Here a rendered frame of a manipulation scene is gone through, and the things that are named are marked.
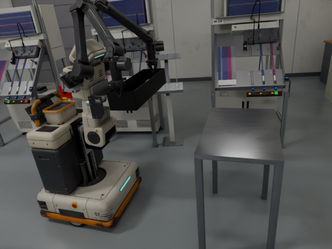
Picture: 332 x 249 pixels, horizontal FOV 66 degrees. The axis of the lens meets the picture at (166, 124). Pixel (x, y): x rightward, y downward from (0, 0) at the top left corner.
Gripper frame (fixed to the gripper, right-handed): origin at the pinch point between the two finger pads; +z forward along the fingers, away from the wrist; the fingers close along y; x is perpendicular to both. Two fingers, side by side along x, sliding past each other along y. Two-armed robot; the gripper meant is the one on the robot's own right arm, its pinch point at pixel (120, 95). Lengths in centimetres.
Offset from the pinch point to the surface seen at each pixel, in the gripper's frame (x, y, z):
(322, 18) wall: -196, 459, 0
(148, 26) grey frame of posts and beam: 46, 179, -27
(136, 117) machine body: 72, 160, 81
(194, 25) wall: 42, 430, -10
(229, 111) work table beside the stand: -56, 55, 31
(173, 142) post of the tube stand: 20, 146, 108
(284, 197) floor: -99, 65, 112
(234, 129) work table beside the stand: -61, 26, 31
